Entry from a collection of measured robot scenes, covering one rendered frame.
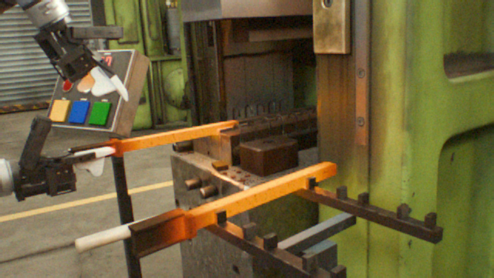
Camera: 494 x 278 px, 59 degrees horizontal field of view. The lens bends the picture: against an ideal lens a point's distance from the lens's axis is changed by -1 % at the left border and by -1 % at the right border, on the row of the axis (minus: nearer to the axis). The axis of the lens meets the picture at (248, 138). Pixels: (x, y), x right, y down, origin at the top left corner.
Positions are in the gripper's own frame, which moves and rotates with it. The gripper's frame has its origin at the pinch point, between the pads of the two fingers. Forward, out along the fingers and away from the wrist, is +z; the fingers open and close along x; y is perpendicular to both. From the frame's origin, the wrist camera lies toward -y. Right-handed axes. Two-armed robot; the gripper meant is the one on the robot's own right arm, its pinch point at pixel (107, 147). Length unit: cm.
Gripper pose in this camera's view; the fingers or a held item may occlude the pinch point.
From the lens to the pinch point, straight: 102.2
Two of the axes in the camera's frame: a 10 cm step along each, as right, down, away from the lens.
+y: 0.5, 9.7, 2.4
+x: 5.8, 1.7, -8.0
